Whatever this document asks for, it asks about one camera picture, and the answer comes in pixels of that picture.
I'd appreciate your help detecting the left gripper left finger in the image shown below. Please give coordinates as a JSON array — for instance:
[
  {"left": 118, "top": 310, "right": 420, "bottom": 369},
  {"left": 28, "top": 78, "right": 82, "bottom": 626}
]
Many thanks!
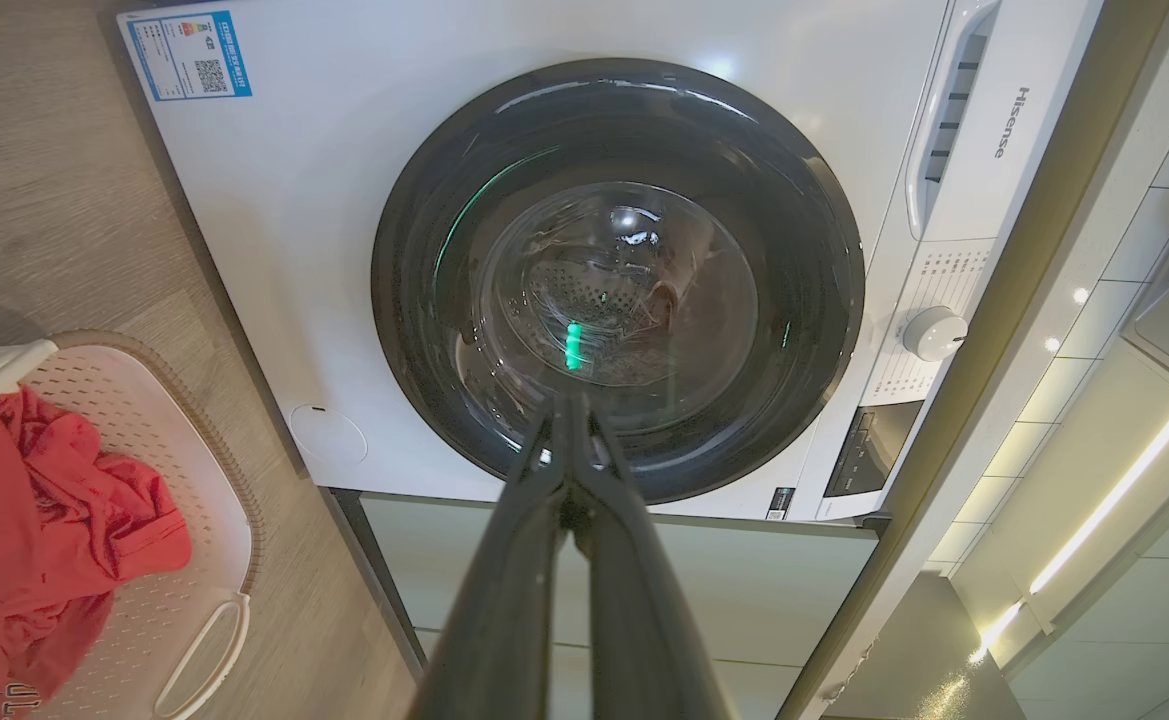
[{"left": 409, "top": 393, "right": 585, "bottom": 720}]

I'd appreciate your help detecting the red garment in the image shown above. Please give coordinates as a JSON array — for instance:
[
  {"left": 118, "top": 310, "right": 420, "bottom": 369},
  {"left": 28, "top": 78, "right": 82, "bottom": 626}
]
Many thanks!
[{"left": 0, "top": 385, "right": 192, "bottom": 720}]

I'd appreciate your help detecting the white detergent drawer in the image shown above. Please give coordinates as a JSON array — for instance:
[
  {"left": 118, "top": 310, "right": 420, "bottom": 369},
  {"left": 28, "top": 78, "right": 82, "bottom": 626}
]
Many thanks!
[{"left": 906, "top": 0, "right": 1105, "bottom": 241}]

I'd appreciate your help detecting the dark washer display panel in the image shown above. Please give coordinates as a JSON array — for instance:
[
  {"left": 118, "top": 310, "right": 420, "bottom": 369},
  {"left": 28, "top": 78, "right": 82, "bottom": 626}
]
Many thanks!
[{"left": 824, "top": 400, "right": 925, "bottom": 498}]

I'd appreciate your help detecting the pale upper wall cabinet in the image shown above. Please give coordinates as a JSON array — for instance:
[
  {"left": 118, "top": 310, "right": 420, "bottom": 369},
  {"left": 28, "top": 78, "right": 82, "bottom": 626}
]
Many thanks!
[{"left": 949, "top": 340, "right": 1169, "bottom": 720}]

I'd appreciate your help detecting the LED light strip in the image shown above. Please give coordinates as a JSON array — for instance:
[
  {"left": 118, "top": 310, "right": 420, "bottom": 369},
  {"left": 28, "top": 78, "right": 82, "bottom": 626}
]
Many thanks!
[{"left": 974, "top": 395, "right": 1169, "bottom": 651}]

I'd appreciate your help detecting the blue energy label sticker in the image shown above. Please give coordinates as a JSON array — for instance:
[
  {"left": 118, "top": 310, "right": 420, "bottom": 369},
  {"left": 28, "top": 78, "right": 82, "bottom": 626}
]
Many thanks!
[{"left": 127, "top": 10, "right": 253, "bottom": 102}]

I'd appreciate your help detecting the white round control knob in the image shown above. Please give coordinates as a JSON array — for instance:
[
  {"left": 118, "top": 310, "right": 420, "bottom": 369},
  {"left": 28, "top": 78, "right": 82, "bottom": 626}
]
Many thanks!
[{"left": 902, "top": 306, "right": 969, "bottom": 363}]

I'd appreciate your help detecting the white perforated laundry basket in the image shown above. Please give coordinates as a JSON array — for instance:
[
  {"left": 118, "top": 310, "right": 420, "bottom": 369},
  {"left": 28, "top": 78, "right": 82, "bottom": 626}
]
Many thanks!
[{"left": 0, "top": 332, "right": 265, "bottom": 720}]

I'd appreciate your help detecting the brown edged countertop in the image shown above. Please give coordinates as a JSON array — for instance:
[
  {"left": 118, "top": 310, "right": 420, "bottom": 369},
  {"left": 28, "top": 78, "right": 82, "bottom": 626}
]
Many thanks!
[{"left": 779, "top": 0, "right": 1169, "bottom": 720}]

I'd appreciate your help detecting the round dark glass washer door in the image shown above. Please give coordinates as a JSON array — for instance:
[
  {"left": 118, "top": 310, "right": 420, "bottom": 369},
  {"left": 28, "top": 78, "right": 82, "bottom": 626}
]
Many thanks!
[{"left": 371, "top": 58, "right": 866, "bottom": 506}]

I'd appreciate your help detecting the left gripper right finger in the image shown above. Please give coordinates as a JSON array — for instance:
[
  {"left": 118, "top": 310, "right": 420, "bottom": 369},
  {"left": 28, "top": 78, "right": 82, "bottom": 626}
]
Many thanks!
[{"left": 572, "top": 393, "right": 735, "bottom": 720}]

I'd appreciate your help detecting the white front-load washing machine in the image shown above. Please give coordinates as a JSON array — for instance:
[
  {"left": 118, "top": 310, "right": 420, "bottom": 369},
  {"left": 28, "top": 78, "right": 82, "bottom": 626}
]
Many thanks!
[{"left": 116, "top": 0, "right": 1105, "bottom": 523}]

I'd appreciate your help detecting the round white filter cover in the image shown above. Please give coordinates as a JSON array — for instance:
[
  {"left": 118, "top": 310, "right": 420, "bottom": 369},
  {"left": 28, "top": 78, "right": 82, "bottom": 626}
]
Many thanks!
[{"left": 289, "top": 404, "right": 369, "bottom": 467}]

